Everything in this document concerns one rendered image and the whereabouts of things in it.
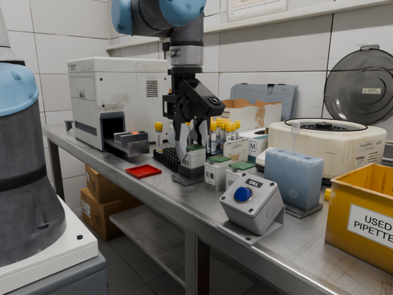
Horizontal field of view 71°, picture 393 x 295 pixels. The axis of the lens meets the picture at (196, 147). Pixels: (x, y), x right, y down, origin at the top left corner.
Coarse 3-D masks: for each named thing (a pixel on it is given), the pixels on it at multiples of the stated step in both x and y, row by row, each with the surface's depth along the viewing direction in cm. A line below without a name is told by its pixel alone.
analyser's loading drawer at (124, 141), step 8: (112, 136) 96; (120, 136) 82; (128, 136) 83; (136, 136) 85; (112, 144) 86; (120, 144) 83; (128, 144) 78; (136, 144) 79; (144, 144) 81; (128, 152) 78; (136, 152) 80; (144, 152) 82
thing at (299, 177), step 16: (272, 160) 54; (288, 160) 50; (304, 160) 48; (320, 160) 48; (272, 176) 54; (288, 176) 51; (304, 176) 48; (320, 176) 49; (288, 192) 51; (304, 192) 49; (288, 208) 50; (304, 208) 49; (320, 208) 52
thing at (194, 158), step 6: (186, 150) 65; (192, 150) 64; (198, 150) 64; (204, 150) 66; (186, 156) 64; (192, 156) 63; (198, 156) 65; (204, 156) 66; (186, 162) 65; (192, 162) 64; (198, 162) 65; (204, 162) 66; (192, 168) 64
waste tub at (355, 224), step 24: (360, 168) 44; (384, 168) 45; (336, 192) 39; (360, 192) 36; (384, 192) 46; (336, 216) 40; (360, 216) 37; (384, 216) 34; (336, 240) 40; (360, 240) 37; (384, 240) 35; (384, 264) 35
